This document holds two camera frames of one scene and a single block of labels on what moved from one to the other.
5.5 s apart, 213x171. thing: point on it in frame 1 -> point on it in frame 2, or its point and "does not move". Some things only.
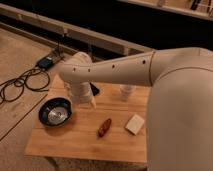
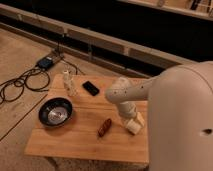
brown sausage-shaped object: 104,128 does not move
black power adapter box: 45,63 does not move
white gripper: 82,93 -> 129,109
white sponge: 135,124 does not move
